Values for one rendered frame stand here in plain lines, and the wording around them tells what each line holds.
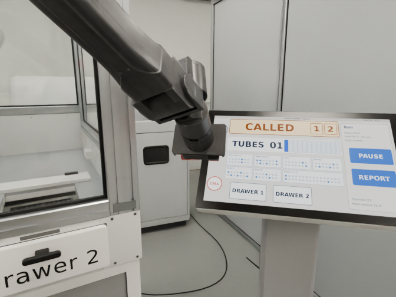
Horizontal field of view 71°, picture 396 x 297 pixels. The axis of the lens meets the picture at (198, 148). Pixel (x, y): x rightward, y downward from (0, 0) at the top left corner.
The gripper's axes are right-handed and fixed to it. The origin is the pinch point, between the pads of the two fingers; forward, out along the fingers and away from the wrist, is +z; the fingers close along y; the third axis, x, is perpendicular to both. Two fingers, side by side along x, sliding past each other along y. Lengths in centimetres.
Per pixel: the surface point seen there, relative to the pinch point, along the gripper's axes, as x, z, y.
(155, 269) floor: 28, 152, 52
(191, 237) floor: 1, 190, 35
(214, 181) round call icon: 1.2, 15.0, -0.8
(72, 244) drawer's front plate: 20.7, 7.7, 31.0
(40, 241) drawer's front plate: 20.8, 3.0, 36.0
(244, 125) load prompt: -16.6, 16.1, -8.5
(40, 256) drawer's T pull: 23.7, 1.7, 34.0
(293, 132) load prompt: -14.0, 15.6, -21.9
